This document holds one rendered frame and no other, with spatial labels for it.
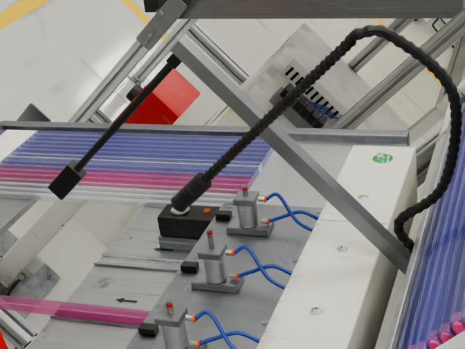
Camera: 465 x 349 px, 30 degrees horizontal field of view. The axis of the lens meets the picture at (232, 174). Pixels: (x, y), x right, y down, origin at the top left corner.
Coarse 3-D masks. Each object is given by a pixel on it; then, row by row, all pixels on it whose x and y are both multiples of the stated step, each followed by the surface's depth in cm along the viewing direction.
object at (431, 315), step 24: (456, 168) 90; (456, 192) 84; (432, 216) 84; (456, 216) 79; (432, 240) 80; (456, 240) 75; (432, 264) 75; (456, 264) 71; (432, 288) 71; (456, 288) 67; (408, 312) 71; (432, 312) 67; (456, 312) 64; (408, 336) 68; (432, 336) 64
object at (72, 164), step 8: (64, 168) 94; (72, 168) 94; (64, 176) 94; (72, 176) 94; (80, 176) 94; (56, 184) 95; (64, 184) 95; (72, 184) 95; (56, 192) 96; (64, 192) 96
